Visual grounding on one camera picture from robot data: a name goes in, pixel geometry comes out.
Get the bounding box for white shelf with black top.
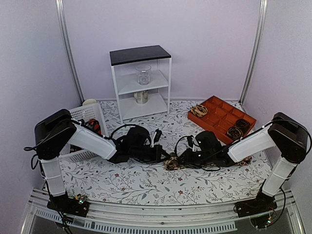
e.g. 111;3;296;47
109;45;172;121

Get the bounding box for floral patterned table mat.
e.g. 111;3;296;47
60;100;271;206

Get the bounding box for right aluminium corner post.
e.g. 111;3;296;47
239;0;268;106

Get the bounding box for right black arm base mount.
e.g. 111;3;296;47
233;195;286;230

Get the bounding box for clear drinking glass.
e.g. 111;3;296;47
136;64;151;85

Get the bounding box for aluminium corner post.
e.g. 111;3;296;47
239;0;268;106
55;0;84;104

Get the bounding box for cream floral paisley tie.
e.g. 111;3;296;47
164;152;252;171

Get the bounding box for rolled beige striped tie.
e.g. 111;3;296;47
191;104;208;118

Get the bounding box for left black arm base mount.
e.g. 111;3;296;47
47;193;90;217

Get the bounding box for orange divided organizer tray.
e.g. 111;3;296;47
188;96;256;144

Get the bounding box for left aluminium corner post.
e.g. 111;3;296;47
55;0;84;104

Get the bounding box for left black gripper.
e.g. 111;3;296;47
131;145;171;164

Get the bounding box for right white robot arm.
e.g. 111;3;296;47
177;112;312;213

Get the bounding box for cream mug behind basket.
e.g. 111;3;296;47
82;98;97;106

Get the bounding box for white perforated plastic basket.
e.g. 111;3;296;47
60;103;115;162

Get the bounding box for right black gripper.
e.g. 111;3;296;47
176;148;215;169

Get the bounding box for red black striped tie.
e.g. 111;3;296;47
85;119;101;135

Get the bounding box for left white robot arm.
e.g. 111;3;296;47
24;109;170;212

